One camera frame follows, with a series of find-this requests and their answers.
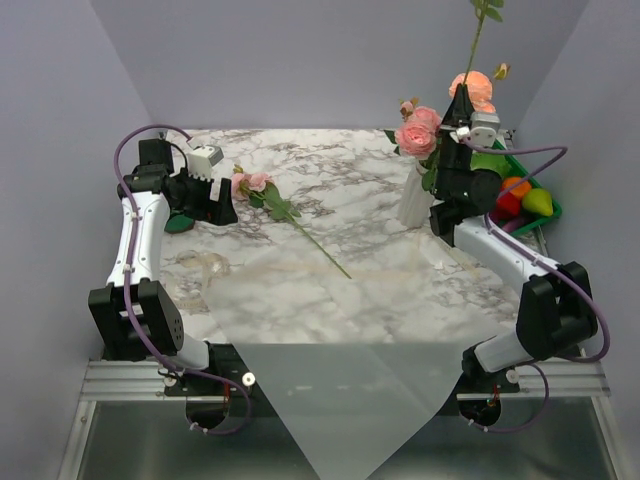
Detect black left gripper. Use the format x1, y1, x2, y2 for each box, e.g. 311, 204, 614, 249
172, 167, 238, 225

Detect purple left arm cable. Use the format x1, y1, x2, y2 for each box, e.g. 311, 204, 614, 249
113, 123, 253, 436

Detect white wrapping paper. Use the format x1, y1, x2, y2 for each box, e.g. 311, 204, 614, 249
202, 240, 508, 479

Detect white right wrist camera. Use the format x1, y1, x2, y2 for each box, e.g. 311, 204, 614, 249
450, 112, 501, 150

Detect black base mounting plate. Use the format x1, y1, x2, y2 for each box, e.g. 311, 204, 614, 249
101, 342, 526, 419

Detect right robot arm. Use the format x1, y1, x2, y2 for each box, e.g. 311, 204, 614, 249
428, 84, 610, 392

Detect pink double rose stem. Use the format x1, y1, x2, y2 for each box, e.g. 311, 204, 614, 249
383, 97, 441, 192

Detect toy yellow-green pear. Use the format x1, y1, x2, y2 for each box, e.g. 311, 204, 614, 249
521, 188, 554, 217

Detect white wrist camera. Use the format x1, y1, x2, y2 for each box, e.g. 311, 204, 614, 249
450, 112, 501, 150
186, 145, 224, 181

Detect small pink rose stem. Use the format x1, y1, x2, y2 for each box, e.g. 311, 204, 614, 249
231, 164, 352, 279

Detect toy orange fruit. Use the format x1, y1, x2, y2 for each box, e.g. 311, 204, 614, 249
501, 176, 533, 200

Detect peach rose stem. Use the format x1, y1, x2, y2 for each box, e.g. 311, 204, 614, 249
448, 63, 511, 113

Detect white rose stem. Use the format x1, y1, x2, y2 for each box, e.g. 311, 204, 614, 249
463, 0, 505, 84

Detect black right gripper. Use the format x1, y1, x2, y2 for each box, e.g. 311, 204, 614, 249
433, 83, 478, 198

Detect toy red pepper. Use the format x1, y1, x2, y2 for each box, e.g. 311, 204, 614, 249
491, 192, 521, 222

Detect aluminium frame rail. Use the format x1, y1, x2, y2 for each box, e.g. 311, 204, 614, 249
58, 361, 185, 479

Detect white ribbed vase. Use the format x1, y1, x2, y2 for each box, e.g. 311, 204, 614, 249
397, 161, 434, 229

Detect toy green cabbage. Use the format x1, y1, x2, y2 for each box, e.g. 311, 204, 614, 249
471, 152, 511, 178

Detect toy purple eggplant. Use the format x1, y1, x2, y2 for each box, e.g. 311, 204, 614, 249
501, 215, 532, 235

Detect green plastic basket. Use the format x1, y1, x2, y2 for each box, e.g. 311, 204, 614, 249
489, 140, 562, 237

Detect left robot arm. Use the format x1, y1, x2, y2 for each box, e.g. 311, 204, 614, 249
88, 139, 238, 395

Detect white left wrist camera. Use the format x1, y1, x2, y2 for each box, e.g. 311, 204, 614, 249
186, 145, 224, 181

